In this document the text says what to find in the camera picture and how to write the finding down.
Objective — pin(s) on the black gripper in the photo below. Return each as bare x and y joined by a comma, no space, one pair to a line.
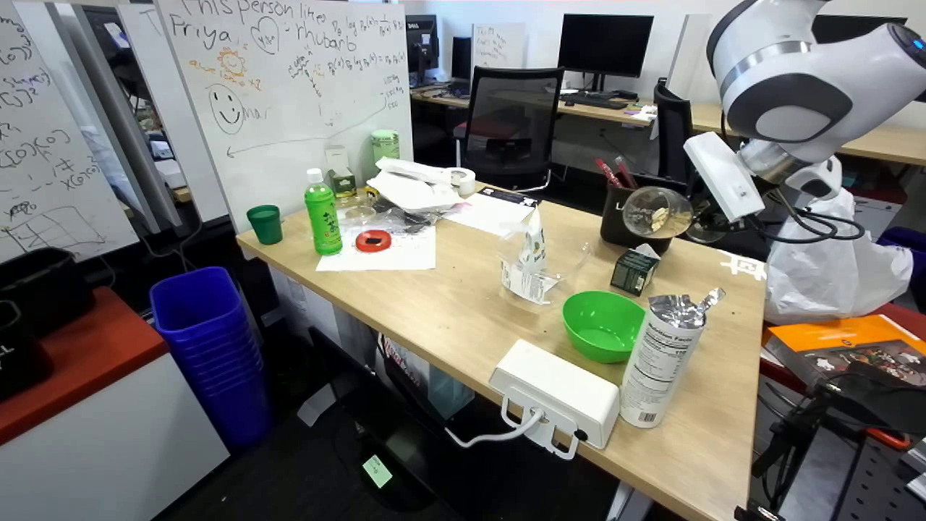
741,233

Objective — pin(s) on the cashew nuts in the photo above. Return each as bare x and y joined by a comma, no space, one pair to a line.
660,221

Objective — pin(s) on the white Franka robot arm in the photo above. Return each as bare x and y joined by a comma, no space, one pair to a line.
819,86

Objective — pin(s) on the green plastic bowl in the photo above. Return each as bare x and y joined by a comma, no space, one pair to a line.
602,321

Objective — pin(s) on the small dark box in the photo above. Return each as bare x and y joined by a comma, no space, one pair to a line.
634,273

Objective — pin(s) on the black landfill bin with sticks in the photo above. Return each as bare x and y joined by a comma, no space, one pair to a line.
611,218

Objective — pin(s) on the red stick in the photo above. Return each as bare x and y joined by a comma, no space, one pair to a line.
625,172
609,173

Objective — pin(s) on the black high back chair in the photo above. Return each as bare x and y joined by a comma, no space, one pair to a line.
673,126

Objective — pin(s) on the white plastic bag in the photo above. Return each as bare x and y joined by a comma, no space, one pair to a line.
829,275

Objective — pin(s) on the wooden office desk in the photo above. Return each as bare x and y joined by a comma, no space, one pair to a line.
618,117

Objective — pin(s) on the white wafer roll canister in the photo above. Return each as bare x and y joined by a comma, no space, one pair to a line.
660,363

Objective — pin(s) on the black keyboard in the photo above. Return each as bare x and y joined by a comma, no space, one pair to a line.
598,98

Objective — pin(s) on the orange book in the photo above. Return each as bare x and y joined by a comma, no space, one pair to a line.
829,334

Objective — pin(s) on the black remote control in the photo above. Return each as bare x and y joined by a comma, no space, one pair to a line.
511,195

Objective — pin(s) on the printed white paper sheet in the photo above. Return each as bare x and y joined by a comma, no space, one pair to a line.
492,218

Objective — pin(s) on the dark printed magazine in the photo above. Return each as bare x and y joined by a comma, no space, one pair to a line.
857,372

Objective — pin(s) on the black mesh office chair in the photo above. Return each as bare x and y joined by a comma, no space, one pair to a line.
511,118

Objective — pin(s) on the white power box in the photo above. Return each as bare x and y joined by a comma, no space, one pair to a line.
553,386

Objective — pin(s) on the white tape roll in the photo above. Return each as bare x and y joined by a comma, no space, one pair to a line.
463,179

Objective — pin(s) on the large black computer monitor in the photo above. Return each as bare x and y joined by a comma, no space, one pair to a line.
857,27

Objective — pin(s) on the black metal stand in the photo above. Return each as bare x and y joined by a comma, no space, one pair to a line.
819,463

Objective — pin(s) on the small whiteboard with writing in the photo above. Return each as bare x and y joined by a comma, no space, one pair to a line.
499,47

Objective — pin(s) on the clear plastic wrapper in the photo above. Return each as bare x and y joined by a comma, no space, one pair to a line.
385,214

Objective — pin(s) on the light green cup stack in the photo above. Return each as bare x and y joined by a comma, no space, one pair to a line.
382,146

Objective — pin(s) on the red tape roll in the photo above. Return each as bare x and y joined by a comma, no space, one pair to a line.
370,241

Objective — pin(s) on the green plastic bottle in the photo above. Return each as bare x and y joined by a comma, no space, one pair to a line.
321,218

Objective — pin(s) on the black flat device green sticker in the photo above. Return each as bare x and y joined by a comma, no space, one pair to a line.
385,463

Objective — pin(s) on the whiteboard with smiley drawing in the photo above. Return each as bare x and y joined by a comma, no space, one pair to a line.
289,95

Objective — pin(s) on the dark green cup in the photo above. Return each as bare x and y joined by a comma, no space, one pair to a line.
263,224

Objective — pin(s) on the stacked blue bins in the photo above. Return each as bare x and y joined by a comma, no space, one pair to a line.
205,347

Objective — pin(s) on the white cabinet with red top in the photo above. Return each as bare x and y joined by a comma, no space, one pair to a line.
95,435

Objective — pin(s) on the whiteboard with black writing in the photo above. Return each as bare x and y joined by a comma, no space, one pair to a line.
48,146

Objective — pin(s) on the plain black bin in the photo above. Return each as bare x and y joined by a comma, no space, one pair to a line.
43,291

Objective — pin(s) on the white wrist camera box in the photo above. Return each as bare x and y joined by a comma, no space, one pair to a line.
723,178

